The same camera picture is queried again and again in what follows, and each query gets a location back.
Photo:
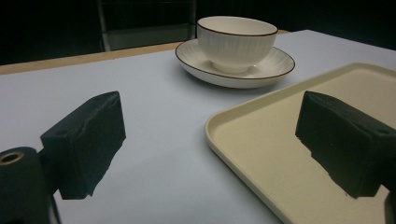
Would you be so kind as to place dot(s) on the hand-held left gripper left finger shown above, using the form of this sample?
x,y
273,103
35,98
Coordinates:
x,y
84,146

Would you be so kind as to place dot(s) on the white ribbed bowl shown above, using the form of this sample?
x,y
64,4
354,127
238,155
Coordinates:
x,y
236,43

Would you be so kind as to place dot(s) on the white ribbed plate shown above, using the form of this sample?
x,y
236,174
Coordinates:
x,y
271,67

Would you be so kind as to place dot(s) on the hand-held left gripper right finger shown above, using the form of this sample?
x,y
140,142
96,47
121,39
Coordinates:
x,y
345,146

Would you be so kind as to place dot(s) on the beige plastic tray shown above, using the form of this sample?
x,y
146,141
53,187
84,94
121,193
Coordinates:
x,y
280,149

